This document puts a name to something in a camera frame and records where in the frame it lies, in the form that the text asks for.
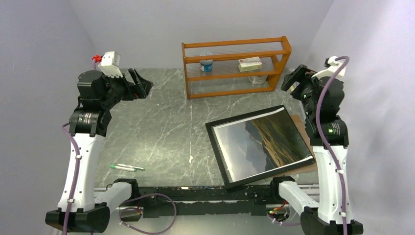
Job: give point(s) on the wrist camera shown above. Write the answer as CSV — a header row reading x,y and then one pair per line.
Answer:
x,y
332,65
109,64

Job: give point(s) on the orange wooden shelf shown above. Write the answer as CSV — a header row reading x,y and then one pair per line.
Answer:
x,y
273,52

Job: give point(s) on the green capped marker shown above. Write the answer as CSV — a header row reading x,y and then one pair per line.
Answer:
x,y
132,167
122,168

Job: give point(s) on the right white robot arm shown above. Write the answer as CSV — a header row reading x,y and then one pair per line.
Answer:
x,y
321,94

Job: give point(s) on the blue white tape roll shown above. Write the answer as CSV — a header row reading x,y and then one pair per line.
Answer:
x,y
206,64

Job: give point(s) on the landscape photo print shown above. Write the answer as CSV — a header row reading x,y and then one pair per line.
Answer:
x,y
262,146

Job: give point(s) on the black wooden picture frame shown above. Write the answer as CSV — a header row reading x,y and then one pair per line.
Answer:
x,y
227,168

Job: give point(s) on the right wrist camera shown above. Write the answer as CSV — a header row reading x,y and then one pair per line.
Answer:
x,y
332,65

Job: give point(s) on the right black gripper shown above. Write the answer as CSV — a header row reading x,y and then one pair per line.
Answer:
x,y
302,74

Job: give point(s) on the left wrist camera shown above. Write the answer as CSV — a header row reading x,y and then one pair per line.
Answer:
x,y
109,64

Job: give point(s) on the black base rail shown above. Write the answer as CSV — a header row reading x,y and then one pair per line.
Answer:
x,y
256,200

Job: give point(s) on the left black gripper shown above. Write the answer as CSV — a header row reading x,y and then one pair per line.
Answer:
x,y
133,91

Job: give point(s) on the white red small box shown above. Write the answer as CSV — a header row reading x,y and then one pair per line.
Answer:
x,y
249,64

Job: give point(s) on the brown cardboard backing board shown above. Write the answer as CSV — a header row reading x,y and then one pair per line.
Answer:
x,y
306,174

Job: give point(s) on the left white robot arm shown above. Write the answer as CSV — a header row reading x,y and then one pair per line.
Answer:
x,y
81,209

